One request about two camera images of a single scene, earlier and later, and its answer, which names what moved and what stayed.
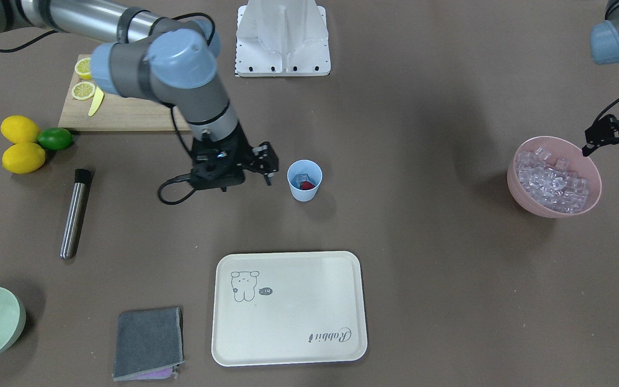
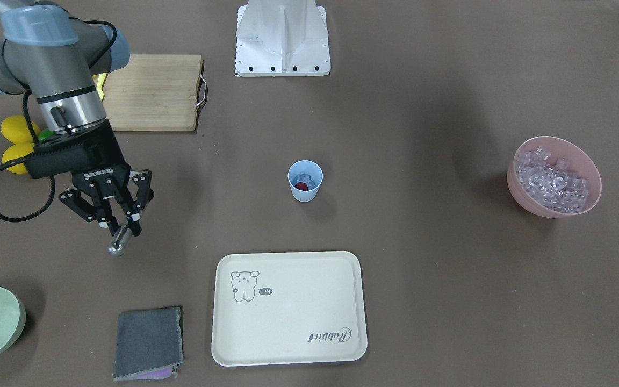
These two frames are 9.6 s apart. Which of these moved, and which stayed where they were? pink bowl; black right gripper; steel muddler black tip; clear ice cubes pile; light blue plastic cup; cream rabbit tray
Moved: steel muddler black tip; black right gripper
Stayed: cream rabbit tray; light blue plastic cup; pink bowl; clear ice cubes pile
